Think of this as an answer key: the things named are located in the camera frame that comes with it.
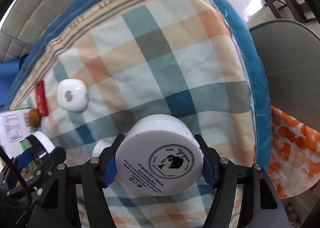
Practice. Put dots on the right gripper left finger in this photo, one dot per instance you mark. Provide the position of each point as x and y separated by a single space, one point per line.
57 205

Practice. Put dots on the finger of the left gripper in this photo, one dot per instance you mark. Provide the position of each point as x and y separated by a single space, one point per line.
30 167

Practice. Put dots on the white rounded square case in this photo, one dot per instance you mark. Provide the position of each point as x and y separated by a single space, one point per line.
72 95

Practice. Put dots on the white cream jar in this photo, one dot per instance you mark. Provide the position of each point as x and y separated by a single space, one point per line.
159 156

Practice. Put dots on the black round compact case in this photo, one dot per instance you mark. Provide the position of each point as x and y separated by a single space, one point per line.
39 145

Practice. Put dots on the cardboard box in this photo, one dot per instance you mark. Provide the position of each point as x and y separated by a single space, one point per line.
15 127

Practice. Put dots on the brown walnut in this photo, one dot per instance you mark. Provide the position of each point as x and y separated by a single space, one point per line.
34 118

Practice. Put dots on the orange white cloth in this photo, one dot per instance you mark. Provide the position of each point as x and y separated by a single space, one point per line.
294 161

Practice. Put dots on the blue mat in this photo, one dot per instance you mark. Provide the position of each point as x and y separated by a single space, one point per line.
8 72

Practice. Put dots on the beige tufted sofa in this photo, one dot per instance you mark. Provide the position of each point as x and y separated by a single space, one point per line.
24 22

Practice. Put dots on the plaid blue-bordered blanket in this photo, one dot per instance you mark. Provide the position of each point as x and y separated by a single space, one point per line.
191 59

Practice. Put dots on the grey chair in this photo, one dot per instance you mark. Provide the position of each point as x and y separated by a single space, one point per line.
289 52

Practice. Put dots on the dark wooden chair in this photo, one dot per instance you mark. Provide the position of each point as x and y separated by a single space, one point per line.
298 10

